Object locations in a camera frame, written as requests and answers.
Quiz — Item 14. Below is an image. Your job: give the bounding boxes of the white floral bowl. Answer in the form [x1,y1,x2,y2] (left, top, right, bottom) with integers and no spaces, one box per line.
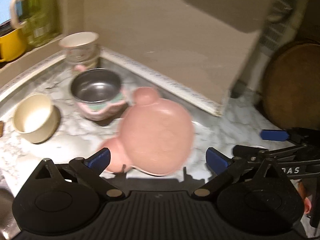
[59,31,99,60]

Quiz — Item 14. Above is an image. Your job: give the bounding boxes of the white vent grille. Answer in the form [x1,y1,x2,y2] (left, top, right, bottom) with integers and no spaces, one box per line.
[259,0,295,56]

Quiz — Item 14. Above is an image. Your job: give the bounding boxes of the yellow mug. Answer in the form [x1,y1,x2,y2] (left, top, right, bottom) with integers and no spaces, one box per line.
[1,29,27,62]

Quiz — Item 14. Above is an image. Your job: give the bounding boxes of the pink bear-shaped plate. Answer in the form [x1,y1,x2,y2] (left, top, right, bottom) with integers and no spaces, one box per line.
[101,87,195,176]

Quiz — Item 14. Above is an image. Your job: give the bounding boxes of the brown soap bar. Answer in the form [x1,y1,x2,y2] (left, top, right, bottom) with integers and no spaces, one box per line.
[0,121,4,138]

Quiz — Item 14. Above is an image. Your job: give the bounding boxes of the green glass pitcher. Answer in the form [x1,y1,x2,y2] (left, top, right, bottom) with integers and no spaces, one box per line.
[10,0,60,48]

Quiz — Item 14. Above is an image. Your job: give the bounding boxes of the cream plastic bowl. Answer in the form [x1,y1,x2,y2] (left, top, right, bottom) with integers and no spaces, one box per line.
[12,94,60,144]

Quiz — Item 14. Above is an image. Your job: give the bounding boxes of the right hand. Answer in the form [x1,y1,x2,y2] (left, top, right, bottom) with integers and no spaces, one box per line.
[297,180,312,215]

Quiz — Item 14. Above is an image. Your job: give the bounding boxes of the clear plastic container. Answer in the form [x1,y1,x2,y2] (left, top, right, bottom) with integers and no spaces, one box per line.
[65,46,100,75]

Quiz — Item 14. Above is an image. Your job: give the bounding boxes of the steel bowl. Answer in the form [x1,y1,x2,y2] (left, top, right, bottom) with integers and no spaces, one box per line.
[70,68,121,103]

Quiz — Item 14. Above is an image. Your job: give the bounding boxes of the round wooden cutting board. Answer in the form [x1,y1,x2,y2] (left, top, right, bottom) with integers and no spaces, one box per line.
[261,41,319,129]

